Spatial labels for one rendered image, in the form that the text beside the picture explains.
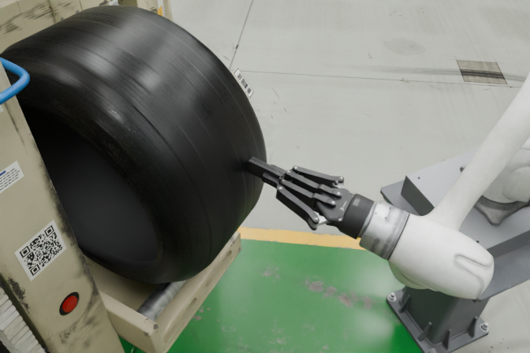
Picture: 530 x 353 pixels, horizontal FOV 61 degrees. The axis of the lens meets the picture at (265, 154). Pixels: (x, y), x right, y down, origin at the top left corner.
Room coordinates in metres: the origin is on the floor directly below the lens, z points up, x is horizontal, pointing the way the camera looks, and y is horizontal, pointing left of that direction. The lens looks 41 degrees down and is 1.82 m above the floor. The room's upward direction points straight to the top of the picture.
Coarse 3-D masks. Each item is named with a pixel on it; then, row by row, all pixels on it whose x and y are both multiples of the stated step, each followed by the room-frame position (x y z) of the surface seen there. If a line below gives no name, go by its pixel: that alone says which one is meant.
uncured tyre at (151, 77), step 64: (64, 64) 0.64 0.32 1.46; (128, 64) 0.65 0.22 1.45; (192, 64) 0.71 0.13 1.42; (64, 128) 0.91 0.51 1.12; (128, 128) 0.56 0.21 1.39; (192, 128) 0.60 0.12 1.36; (256, 128) 0.70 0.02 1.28; (64, 192) 0.80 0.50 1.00; (128, 192) 0.86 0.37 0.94; (192, 192) 0.53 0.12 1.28; (256, 192) 0.66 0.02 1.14; (128, 256) 0.67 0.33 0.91; (192, 256) 0.51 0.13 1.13
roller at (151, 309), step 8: (160, 288) 0.58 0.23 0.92; (168, 288) 0.58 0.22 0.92; (176, 288) 0.59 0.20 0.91; (152, 296) 0.56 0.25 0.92; (160, 296) 0.56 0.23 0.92; (168, 296) 0.56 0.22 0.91; (144, 304) 0.54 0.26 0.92; (152, 304) 0.54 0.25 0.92; (160, 304) 0.54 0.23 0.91; (144, 312) 0.52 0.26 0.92; (152, 312) 0.52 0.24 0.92; (160, 312) 0.53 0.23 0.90
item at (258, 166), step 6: (252, 162) 0.63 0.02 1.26; (258, 162) 0.63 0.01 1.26; (252, 168) 0.63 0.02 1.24; (258, 168) 0.62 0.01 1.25; (264, 168) 0.62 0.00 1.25; (270, 168) 0.62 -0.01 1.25; (258, 174) 0.62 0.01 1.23; (270, 174) 0.61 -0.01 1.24; (276, 174) 0.60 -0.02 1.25; (282, 174) 0.60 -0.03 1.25
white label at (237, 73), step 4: (236, 72) 0.76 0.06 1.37; (240, 72) 0.78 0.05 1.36; (236, 76) 0.75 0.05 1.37; (240, 76) 0.77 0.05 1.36; (240, 80) 0.75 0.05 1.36; (244, 80) 0.77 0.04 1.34; (240, 84) 0.74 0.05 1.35; (244, 84) 0.76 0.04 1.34; (248, 84) 0.78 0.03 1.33; (244, 88) 0.75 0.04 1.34; (248, 88) 0.76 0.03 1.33; (244, 92) 0.74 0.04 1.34; (248, 92) 0.75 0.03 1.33; (252, 92) 0.77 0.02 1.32; (248, 96) 0.74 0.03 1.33
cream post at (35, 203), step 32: (0, 64) 0.51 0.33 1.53; (0, 128) 0.48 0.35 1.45; (0, 160) 0.46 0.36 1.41; (32, 160) 0.50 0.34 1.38; (32, 192) 0.48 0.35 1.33; (0, 224) 0.43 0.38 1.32; (32, 224) 0.46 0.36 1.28; (64, 224) 0.50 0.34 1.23; (0, 256) 0.41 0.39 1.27; (64, 256) 0.48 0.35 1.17; (32, 288) 0.42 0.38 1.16; (64, 288) 0.46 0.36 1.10; (96, 288) 0.51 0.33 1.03; (32, 320) 0.40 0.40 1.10; (64, 320) 0.44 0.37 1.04; (96, 320) 0.48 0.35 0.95; (64, 352) 0.41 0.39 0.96; (96, 352) 0.46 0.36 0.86
